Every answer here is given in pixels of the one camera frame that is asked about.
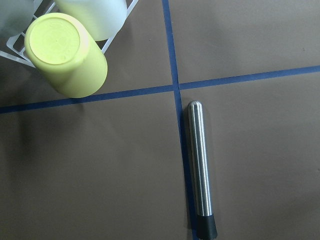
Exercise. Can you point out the white plastic cup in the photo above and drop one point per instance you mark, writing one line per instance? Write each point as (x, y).
(102, 18)

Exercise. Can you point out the yellow-green plastic cup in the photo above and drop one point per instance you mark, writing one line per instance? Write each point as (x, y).
(64, 52)

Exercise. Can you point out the clear acrylic cup rack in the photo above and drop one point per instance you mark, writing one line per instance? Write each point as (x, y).
(14, 48)

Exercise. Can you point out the grey-blue plastic cup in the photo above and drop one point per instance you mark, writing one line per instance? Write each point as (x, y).
(15, 16)

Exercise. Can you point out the steel muddler black tip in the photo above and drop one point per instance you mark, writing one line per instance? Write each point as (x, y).
(205, 222)

